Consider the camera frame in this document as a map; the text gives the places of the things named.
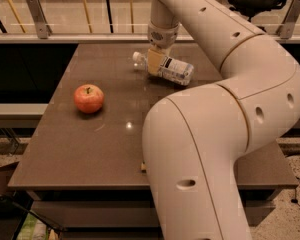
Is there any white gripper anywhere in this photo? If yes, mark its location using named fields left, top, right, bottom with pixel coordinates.
left=147, top=22, right=179, bottom=76

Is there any clear plastic water bottle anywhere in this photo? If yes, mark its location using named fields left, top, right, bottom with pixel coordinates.
left=132, top=52, right=194, bottom=86

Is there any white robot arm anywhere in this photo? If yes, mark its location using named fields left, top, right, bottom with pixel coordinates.
left=142, top=0, right=300, bottom=240

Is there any red apple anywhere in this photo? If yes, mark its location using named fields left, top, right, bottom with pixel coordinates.
left=73, top=84, right=104, bottom=114

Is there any green and yellow sponge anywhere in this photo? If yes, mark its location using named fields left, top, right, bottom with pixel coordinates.
left=141, top=162, right=146, bottom=172

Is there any grey metal railing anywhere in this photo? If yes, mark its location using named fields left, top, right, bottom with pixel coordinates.
left=0, top=0, right=300, bottom=58

